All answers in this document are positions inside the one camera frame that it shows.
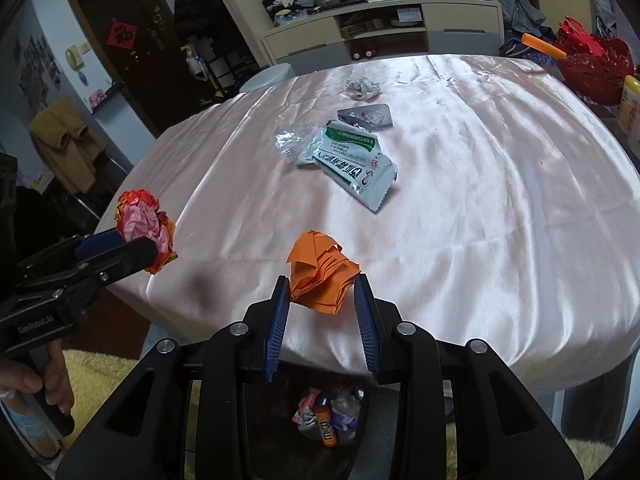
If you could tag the orange candy tube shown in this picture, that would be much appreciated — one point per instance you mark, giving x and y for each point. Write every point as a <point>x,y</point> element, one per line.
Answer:
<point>327,425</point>

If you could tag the beige folding screen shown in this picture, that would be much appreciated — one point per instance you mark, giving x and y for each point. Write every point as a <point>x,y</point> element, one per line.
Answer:
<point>240,15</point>

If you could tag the wall photos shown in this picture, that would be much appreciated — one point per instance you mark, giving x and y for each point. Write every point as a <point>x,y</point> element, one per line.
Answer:
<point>37,72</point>

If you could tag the grey jacket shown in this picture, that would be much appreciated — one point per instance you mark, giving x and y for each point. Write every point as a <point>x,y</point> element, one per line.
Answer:
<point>520,5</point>

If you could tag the white round stool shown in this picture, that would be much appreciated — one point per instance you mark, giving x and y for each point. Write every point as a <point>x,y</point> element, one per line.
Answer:
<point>267,77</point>

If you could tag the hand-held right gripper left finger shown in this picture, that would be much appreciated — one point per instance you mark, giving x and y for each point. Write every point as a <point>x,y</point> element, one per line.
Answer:
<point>276,330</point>

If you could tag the purple white wrapper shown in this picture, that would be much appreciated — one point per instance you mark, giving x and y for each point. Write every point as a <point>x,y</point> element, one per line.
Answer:
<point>346,414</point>

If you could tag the dark blue cloth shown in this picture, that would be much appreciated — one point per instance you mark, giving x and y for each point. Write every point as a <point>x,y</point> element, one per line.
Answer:
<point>525,50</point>

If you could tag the clear plastic wrapper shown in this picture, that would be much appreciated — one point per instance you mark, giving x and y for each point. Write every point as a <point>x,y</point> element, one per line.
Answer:
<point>290,140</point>

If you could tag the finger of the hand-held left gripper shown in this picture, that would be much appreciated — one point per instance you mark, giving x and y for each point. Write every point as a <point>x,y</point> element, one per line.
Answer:
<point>102,242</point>
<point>135,255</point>

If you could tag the silver blister pack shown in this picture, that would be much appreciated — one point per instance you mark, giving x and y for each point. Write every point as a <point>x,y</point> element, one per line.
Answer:
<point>370,116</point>

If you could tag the orange paper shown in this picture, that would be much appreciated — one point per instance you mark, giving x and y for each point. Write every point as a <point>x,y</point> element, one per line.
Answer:
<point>322,272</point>

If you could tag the pink wrapper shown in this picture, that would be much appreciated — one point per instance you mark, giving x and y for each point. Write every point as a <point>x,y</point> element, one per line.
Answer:
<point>305,410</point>

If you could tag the brown coat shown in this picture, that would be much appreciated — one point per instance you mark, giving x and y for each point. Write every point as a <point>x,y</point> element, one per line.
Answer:
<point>65,145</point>

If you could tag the red pink paper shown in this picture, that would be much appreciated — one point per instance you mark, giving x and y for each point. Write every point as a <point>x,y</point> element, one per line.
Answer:
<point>145,220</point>

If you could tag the red diamond door sign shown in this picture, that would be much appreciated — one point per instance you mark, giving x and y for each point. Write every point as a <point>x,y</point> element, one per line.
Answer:
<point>121,35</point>

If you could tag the wall intercom phone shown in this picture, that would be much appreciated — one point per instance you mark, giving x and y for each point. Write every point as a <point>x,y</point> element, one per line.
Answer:
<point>75,57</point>

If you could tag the person's left hand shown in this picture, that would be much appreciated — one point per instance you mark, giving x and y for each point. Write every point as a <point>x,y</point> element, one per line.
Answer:
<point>57,375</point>

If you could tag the red plastic basket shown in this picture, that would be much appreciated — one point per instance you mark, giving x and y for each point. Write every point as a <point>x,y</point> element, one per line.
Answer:
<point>595,70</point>

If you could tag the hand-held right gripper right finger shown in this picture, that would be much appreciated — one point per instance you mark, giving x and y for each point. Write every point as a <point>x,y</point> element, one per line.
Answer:
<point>367,330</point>

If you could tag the black trash bin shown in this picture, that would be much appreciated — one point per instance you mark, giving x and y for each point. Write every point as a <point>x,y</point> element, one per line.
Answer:
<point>280,440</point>

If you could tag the green white sachet packet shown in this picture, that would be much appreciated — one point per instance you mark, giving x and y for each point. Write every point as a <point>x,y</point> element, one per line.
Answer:
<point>345,142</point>
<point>360,180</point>

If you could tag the beige television cabinet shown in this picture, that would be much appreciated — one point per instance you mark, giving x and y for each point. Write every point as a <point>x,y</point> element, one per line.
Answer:
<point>310,35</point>

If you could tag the crumpled foil ball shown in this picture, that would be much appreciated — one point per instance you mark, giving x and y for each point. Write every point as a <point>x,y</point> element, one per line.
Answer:
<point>361,87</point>

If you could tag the coat rack with dark coats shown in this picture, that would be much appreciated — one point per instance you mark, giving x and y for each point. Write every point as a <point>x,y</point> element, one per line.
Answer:
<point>187,5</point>

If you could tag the dark brown door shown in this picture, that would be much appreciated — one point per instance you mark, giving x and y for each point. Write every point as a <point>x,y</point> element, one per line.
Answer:
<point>135,80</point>

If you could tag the orange foam stick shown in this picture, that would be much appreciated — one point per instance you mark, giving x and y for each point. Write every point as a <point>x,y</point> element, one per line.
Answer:
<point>542,45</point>

